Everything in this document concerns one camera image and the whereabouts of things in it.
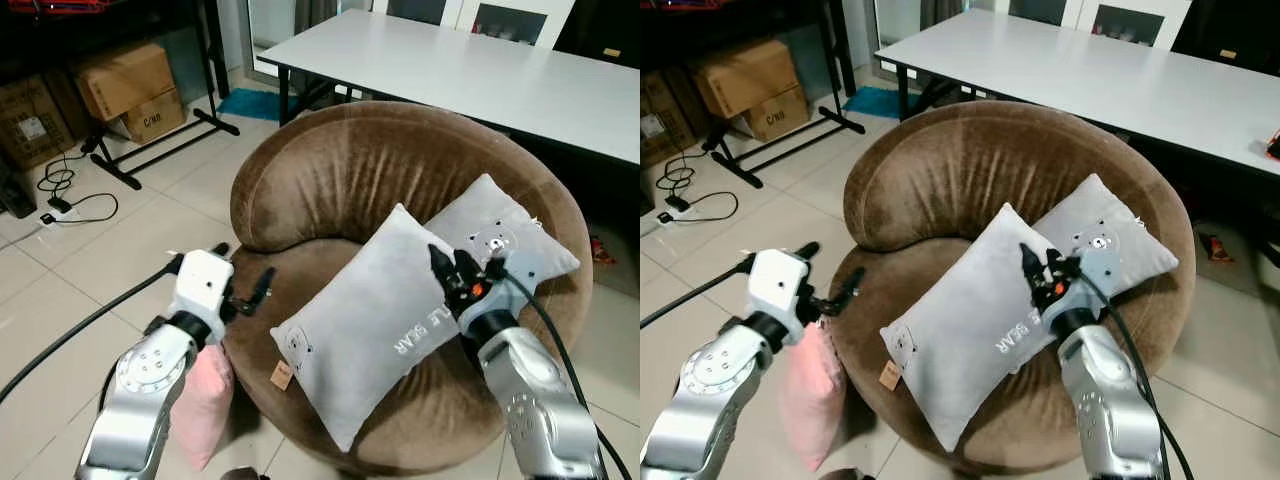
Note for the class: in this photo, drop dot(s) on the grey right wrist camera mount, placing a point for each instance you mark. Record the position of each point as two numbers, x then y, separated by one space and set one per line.
522 275
1102 272

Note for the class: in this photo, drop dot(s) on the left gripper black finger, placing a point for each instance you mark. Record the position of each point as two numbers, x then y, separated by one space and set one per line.
221 250
258 290
843 290
808 250

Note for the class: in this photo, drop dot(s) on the grey bear-face print pillow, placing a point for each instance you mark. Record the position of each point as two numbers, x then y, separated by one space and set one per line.
520 225
1125 225

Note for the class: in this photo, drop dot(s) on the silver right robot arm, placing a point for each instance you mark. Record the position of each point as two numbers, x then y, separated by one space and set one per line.
1105 400
535 400

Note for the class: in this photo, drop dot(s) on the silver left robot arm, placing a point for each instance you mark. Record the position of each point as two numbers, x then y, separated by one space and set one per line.
145 390
715 390

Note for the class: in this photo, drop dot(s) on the small printed cardboard box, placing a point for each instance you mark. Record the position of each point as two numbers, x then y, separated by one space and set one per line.
155 118
780 113

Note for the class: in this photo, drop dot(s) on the black metal rack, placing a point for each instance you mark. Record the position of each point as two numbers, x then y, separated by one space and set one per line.
212 60
835 60

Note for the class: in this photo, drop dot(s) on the large grey bear-text pillow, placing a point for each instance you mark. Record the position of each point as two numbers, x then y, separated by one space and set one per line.
965 320
365 320

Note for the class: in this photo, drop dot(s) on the dark labelled cardboard box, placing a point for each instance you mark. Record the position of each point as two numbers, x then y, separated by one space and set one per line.
30 125
662 122

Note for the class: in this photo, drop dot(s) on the red snack wrapper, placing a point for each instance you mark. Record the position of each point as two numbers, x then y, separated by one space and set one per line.
602 250
1218 247

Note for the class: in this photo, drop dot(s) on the long white table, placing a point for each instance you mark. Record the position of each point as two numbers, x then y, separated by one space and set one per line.
480 75
1090 80

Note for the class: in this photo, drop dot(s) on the blue floor mat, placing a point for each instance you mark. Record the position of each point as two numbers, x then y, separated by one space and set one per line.
250 104
875 100

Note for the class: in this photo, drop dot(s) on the brown round plush sofa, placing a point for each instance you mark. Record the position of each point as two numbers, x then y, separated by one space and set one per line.
340 170
950 165

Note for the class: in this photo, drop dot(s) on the dark cabinet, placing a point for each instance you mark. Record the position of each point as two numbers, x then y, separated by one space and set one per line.
1235 30
600 25

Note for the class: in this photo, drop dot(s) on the white framed chair back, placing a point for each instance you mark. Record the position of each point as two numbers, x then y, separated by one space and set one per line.
1088 20
1003 8
380 8
468 20

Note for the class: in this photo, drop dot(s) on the white power strip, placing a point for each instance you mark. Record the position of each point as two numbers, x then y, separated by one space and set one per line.
57 214
672 213

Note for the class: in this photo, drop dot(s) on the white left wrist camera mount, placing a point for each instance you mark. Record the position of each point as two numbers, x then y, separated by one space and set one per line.
778 285
203 282

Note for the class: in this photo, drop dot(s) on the large plain cardboard box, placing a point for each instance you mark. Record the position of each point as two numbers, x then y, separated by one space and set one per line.
745 75
125 78

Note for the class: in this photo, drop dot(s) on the pink pillow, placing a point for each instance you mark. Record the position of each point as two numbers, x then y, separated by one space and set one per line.
812 390
205 400

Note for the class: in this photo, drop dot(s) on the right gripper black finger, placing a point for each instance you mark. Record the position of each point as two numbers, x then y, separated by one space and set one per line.
1033 268
1059 267
442 270
468 268

